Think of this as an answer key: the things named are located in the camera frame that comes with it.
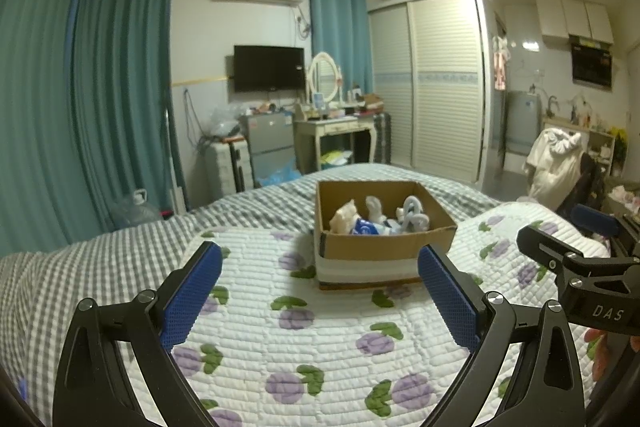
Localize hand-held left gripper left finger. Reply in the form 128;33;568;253
51;241;224;427

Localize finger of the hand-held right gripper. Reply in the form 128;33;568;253
516;225;590;279
571;204;640;258

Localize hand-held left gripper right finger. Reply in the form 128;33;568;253
417;243;596;427

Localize cardboard box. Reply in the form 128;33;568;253
314;179;458;292

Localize blue white tissue pack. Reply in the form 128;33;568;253
350;218;396;238

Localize cream cloth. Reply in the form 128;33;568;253
330;202;358;235

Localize black chair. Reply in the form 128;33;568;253
555;152;606;218

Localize white coat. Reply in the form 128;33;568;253
524;128;583;208

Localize wooden shelf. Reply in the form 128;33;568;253
542;114;628;178

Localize clear water jug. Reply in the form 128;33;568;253
112;188;163;230

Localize white floral quilt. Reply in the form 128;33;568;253
127;202;613;427

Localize grey washing machine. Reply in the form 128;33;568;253
505;90;543;155

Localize white suitcase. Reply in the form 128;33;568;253
207;138;251;195

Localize blue plastic bag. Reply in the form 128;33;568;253
255;159;303;188

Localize black range hood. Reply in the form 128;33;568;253
570;34;615;88

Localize silver fridge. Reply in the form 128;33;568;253
239;113;297;185

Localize clear plastic bag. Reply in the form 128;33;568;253
210;107;241;138

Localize yellow green bag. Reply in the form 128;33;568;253
320;150;353;168

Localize hanging pink clothes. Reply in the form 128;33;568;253
492;36;511;92

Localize white sliding door wardrobe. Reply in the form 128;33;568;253
367;0;493;188

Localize teal curtain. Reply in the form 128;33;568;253
70;0;188;233
0;0;83;258

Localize white dressing table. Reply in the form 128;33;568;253
292;114;376;175

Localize white oval mirror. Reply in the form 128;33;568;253
306;52;343;105

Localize light blue curtain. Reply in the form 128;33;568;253
307;0;373;100

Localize hanging wall cables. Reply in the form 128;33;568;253
182;88;201;148

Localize white wall cabinets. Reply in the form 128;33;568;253
536;0;615;45

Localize black wall television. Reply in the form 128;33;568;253
233;45;306;92

